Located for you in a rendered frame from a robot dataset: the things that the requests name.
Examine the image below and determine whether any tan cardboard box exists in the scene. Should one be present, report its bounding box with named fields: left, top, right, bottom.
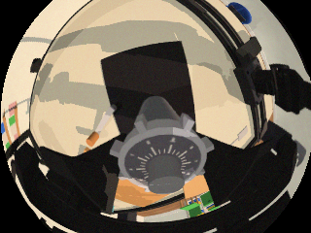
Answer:
left=183, top=175, right=209, bottom=198

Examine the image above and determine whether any orange flat rectangular board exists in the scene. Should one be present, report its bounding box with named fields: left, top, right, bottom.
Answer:
left=115, top=180, right=169, bottom=207

